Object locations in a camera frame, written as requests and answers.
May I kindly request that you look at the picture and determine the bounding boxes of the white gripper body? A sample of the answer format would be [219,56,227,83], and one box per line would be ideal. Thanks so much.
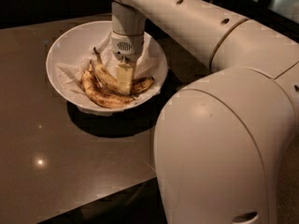
[111,33,144,63]

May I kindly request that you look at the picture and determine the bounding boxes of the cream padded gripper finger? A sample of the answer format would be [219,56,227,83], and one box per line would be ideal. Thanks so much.
[116,57,135,95]

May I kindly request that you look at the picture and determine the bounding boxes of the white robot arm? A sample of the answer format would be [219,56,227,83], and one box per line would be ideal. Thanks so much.
[114,0,299,224]

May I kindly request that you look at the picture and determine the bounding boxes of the white bowl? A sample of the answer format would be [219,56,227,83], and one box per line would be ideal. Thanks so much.
[45,20,169,114]

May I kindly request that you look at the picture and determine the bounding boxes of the dark cabinet with window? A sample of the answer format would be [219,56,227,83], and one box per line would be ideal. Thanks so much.
[210,0,299,42]

